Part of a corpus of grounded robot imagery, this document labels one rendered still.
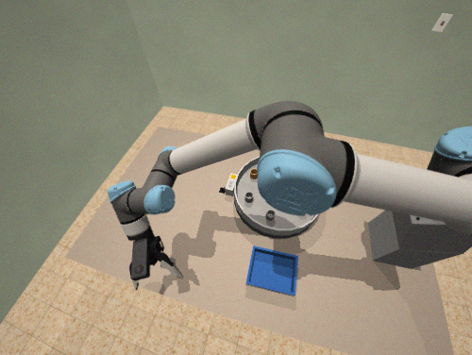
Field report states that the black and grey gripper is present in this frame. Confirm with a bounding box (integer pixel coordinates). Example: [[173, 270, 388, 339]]
[[127, 227, 183, 290]]

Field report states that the grey metal bushing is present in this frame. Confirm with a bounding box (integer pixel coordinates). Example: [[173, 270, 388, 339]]
[[244, 192, 253, 203], [265, 210, 276, 221]]

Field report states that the blue open crate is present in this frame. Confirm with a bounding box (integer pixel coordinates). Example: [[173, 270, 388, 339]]
[[245, 245, 298, 296]]

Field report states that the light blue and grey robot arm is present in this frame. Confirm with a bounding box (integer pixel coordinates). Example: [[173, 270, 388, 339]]
[[108, 101, 472, 236]]

